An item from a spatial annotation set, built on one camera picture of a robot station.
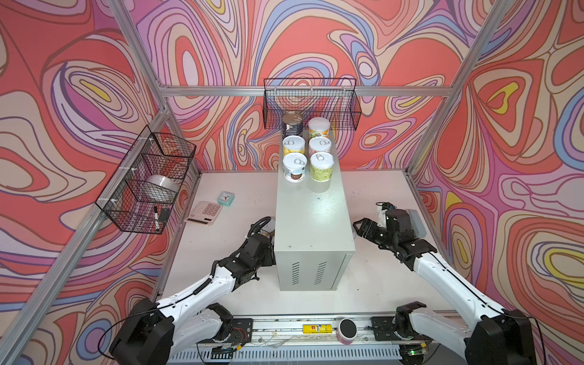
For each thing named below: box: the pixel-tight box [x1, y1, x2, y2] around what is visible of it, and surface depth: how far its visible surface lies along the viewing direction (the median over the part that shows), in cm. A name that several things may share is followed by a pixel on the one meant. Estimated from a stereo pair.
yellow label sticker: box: [301, 323, 334, 334], surface depth 74 cm
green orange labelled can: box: [307, 116, 331, 140], surface depth 77 cm
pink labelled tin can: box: [308, 136, 333, 156], surface depth 75 cm
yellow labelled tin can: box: [282, 134, 306, 157], surface depth 75 cm
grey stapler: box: [406, 209, 427, 239], surface depth 95 cm
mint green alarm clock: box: [217, 190, 235, 207], surface depth 109 cm
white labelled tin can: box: [282, 152, 308, 184], surface depth 69 cm
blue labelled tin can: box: [281, 113, 304, 139], surface depth 75 cm
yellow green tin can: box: [309, 151, 336, 183], surface depth 69 cm
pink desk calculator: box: [184, 200, 223, 226], surface depth 103 cm
